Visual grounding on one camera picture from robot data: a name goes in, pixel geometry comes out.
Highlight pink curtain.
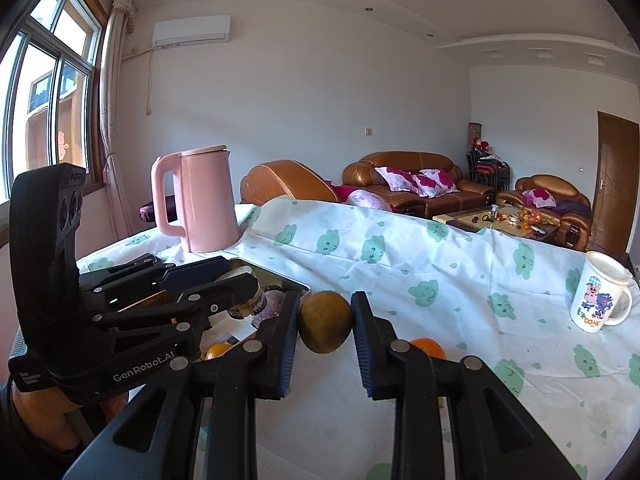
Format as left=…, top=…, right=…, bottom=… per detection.
left=99, top=0, right=137, bottom=240

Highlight stacked chairs in corner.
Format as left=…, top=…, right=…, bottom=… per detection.
left=466, top=138, right=511, bottom=193

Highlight purple passion fruit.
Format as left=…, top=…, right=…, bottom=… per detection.
left=252, top=289, right=285, bottom=328

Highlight white air conditioner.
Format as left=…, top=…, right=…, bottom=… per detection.
left=152, top=15, right=231, bottom=49

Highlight round orange tangerine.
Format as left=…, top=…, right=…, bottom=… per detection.
left=410, top=338, right=447, bottom=360

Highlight magenta floral pillow left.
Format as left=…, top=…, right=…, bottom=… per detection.
left=375, top=166, right=419, bottom=194

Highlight brown wooden door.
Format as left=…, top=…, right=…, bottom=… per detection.
left=591, top=112, right=639, bottom=259

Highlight brown leather long sofa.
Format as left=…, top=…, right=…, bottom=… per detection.
left=342, top=151, right=495, bottom=219

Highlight paper leaflet in tin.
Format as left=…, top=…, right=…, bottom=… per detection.
left=200, top=312, right=256, bottom=359

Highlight brown round longan fruit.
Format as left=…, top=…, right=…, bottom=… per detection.
left=297, top=290, right=352, bottom=354

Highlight brown leather armchair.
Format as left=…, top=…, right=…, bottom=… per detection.
left=496, top=174, right=592, bottom=252

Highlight window with frame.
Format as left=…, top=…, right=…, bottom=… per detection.
left=1, top=0, right=106, bottom=203

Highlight cloud print tablecloth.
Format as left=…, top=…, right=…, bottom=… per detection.
left=74, top=195, right=640, bottom=480

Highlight brown leather near chair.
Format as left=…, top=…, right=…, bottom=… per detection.
left=240, top=159, right=340, bottom=206

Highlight pink electric kettle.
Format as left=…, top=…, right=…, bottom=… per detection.
left=151, top=145, right=240, bottom=254

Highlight magenta floral pillow right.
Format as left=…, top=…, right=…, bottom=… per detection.
left=412, top=169, right=458, bottom=198

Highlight chocolate pie roll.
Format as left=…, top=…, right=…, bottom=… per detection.
left=228, top=266, right=262, bottom=320

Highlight magenta pillow on armchair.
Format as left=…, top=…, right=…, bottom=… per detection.
left=522, top=188, right=556, bottom=209

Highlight person left hand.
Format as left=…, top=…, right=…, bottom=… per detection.
left=12, top=383, right=129, bottom=452

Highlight magenta floral pillow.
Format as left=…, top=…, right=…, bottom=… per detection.
left=375, top=166, right=419, bottom=194
left=412, top=169, right=458, bottom=198

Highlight coffee table with items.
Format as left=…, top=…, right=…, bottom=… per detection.
left=433, top=205, right=560, bottom=243

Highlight oval orange front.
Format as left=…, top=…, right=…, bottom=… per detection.
left=204, top=341, right=232, bottom=361

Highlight white cartoon mug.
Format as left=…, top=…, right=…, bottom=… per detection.
left=570, top=250, right=632, bottom=334

